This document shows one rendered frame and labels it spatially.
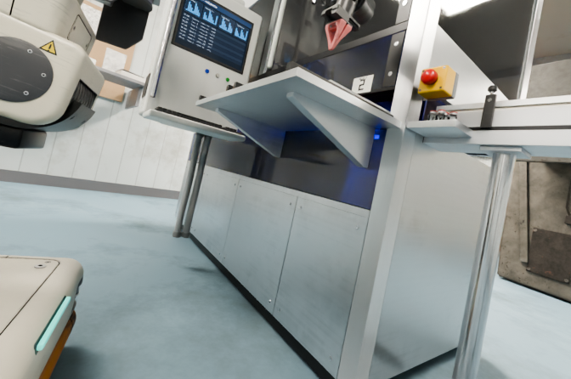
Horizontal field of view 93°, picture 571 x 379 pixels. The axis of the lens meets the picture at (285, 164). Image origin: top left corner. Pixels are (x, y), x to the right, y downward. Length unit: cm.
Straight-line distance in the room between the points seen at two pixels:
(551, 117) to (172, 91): 142
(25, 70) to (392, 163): 84
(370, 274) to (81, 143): 353
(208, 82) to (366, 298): 125
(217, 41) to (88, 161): 267
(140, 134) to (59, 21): 337
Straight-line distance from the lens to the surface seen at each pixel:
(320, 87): 64
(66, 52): 63
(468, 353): 95
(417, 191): 96
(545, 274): 417
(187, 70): 156
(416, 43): 97
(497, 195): 89
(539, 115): 88
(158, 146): 404
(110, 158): 395
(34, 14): 66
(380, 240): 85
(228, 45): 167
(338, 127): 79
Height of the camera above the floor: 65
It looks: 2 degrees up
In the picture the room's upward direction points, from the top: 12 degrees clockwise
